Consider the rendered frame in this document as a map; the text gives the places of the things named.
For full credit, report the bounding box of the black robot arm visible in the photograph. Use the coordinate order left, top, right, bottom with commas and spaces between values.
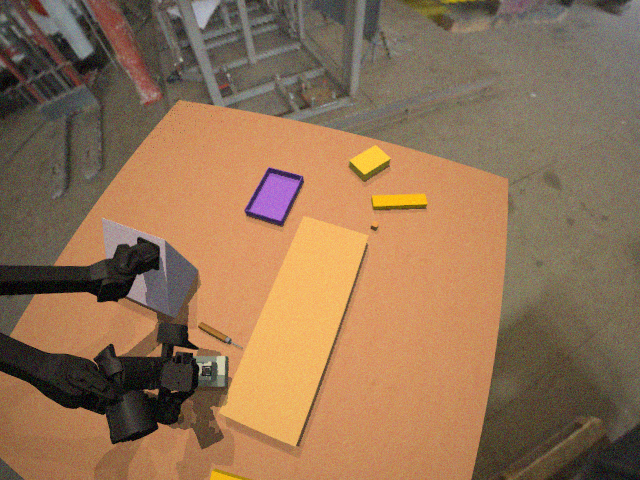
0, 237, 199, 445

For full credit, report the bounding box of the light orange panel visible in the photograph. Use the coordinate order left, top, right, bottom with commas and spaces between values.
219, 216, 369, 446

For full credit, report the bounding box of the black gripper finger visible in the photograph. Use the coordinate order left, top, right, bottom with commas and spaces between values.
174, 333, 199, 350
170, 390, 195, 415

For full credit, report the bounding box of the purple rectangular tray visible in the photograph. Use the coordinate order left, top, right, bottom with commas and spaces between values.
244, 167, 304, 225

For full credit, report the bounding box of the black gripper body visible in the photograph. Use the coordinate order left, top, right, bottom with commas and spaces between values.
140, 322, 188, 425

